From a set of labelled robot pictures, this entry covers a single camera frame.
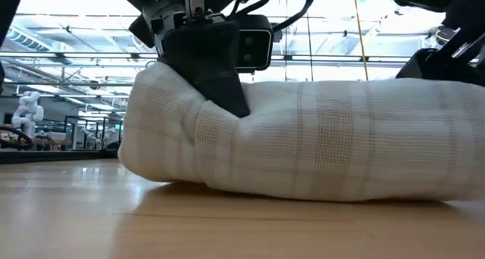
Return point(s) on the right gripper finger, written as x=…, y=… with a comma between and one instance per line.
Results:
x=432, y=67

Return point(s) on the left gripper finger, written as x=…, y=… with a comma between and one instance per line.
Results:
x=208, y=62

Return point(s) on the white checked towel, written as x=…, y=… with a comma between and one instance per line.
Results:
x=303, y=138

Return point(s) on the white humanoid robot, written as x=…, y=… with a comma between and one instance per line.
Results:
x=27, y=113

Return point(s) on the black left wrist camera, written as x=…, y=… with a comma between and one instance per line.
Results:
x=254, y=43

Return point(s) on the black metal table frame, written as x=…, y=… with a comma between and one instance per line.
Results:
x=57, y=156

